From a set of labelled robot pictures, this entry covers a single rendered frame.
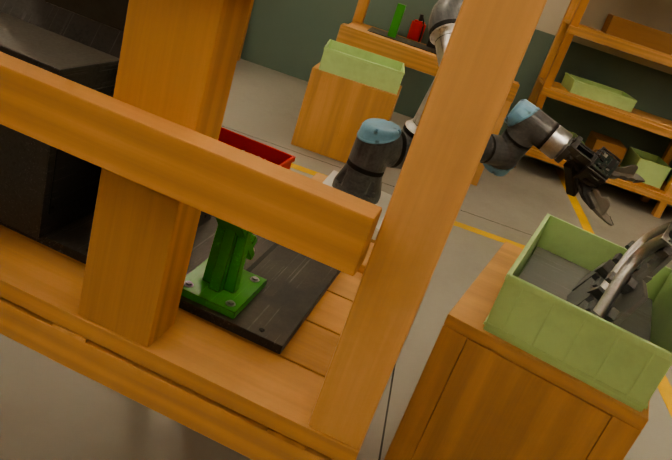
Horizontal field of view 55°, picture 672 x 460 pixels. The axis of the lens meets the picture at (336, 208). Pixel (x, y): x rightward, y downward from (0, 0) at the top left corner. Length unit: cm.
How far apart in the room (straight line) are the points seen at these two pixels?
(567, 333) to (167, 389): 96
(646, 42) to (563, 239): 447
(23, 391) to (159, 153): 153
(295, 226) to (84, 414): 152
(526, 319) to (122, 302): 99
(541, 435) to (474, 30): 122
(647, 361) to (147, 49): 128
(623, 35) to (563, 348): 505
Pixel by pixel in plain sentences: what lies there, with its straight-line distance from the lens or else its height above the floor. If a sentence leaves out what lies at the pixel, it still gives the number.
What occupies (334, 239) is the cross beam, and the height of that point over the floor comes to 123.
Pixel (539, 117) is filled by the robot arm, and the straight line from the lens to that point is 159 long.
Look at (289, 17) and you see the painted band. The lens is 705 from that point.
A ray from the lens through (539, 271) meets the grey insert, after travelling 204.
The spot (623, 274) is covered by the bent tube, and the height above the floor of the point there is 104.
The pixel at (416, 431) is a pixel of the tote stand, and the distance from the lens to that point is 191.
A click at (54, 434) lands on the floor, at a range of 221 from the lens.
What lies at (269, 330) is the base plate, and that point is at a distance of 120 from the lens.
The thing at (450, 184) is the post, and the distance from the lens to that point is 84.
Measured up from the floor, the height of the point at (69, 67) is 124.
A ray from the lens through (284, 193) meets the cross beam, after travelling 85.
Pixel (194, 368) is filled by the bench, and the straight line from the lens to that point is 111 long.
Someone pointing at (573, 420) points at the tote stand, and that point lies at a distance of 176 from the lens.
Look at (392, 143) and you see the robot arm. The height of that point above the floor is 109.
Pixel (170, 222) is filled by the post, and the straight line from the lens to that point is 100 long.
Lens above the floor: 159
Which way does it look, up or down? 23 degrees down
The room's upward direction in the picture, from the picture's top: 18 degrees clockwise
